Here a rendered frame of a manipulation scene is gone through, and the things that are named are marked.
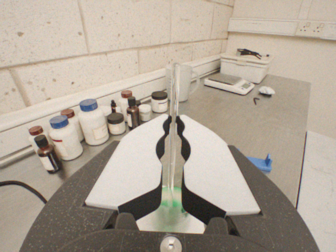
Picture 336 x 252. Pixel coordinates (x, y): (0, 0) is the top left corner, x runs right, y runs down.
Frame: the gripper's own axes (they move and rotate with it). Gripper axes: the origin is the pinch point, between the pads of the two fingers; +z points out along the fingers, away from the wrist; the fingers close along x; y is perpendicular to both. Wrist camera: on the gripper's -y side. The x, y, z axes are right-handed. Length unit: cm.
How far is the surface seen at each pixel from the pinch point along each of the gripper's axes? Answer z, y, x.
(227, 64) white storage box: 106, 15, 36
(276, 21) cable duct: 120, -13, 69
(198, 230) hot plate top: 0.1, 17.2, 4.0
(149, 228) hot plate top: 0.0, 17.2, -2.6
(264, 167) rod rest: 19.9, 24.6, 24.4
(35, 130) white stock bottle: 21.7, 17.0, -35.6
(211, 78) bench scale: 86, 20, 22
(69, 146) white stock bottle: 20.8, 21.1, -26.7
